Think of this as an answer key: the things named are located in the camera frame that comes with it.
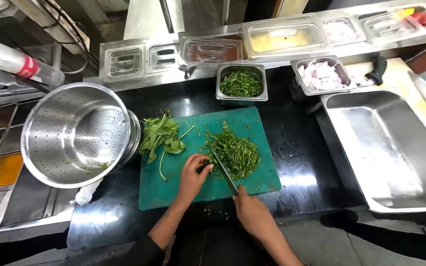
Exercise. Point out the dark flat blade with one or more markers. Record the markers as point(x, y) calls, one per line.
point(33, 84)

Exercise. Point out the person's right hand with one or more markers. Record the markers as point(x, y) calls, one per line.
point(252, 212)

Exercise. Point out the cream cutting board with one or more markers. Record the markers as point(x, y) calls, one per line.
point(401, 83)

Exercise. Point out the person's left fingers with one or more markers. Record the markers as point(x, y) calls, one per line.
point(193, 160)

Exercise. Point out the bunch of whole leafy greens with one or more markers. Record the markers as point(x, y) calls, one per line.
point(160, 133)

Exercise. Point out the person's left thumb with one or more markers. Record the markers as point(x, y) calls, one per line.
point(206, 172)

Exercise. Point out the black metal clip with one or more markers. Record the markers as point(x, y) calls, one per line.
point(186, 71)

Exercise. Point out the large rectangular steel pan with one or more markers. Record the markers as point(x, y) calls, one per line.
point(386, 155)

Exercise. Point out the person's body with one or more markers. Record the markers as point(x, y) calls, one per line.
point(216, 249)

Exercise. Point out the pile of chopped greens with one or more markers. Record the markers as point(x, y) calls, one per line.
point(237, 155)

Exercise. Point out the person's right index finger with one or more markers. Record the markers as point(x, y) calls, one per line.
point(242, 191)

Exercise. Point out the steel side table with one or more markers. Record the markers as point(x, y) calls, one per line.
point(144, 20)

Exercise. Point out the heap of finely cut greens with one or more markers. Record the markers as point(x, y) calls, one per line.
point(239, 84)

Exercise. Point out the clear container, white content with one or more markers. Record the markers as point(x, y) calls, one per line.
point(340, 30)

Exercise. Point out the clear lidded container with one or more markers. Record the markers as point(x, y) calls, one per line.
point(163, 56)
point(386, 27)
point(135, 68)

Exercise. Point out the pile of cut onions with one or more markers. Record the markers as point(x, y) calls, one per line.
point(320, 75)

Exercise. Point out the clear container, yellow content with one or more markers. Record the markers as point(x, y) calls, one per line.
point(281, 41)

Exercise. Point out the clear container, dark red content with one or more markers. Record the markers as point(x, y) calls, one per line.
point(211, 51)

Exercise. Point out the person's left hand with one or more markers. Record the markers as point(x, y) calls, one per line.
point(190, 181)

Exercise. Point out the perforated steel colander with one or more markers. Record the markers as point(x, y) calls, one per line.
point(68, 136)

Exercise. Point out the small deep steel container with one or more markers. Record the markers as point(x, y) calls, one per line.
point(242, 99)

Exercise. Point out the person's right forearm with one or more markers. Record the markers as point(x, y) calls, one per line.
point(280, 247)

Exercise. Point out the crumpled white plastic bag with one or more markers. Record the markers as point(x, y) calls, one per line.
point(86, 193)

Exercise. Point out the steel topping rail counter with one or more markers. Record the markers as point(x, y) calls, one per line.
point(209, 71)

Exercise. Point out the red and yellow vegetables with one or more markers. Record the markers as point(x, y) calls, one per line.
point(423, 20)

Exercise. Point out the green cutting board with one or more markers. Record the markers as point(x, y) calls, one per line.
point(165, 197)

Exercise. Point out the round steel pot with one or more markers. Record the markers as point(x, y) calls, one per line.
point(135, 136)

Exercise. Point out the plastic bottle with red label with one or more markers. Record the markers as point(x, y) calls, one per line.
point(11, 61)

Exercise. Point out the person's right thumb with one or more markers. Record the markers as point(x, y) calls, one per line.
point(236, 203)

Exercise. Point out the person's left forearm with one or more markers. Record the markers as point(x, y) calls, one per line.
point(166, 225)

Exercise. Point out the kitchen knife with steel blade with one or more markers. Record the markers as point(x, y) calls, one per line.
point(223, 169)

